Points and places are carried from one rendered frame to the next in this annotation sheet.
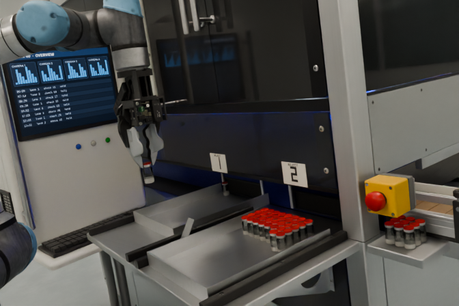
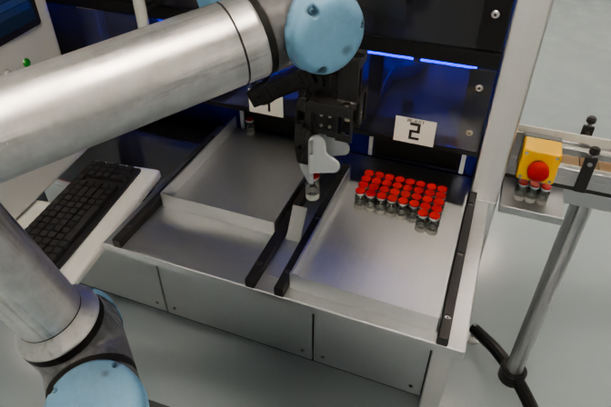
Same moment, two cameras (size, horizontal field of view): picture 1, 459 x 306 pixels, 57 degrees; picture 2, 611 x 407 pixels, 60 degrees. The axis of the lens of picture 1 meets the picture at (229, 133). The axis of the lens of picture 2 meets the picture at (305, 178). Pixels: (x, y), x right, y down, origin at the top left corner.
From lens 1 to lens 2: 0.75 m
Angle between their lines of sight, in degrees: 42
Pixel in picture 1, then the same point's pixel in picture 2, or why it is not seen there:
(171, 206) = (195, 168)
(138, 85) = (358, 82)
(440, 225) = (560, 175)
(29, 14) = (328, 24)
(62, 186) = not seen: outside the picture
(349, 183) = (499, 148)
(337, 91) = (521, 50)
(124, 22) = not seen: outside the picture
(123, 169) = not seen: hidden behind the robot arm
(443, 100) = not seen: hidden behind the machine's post
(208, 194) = (225, 135)
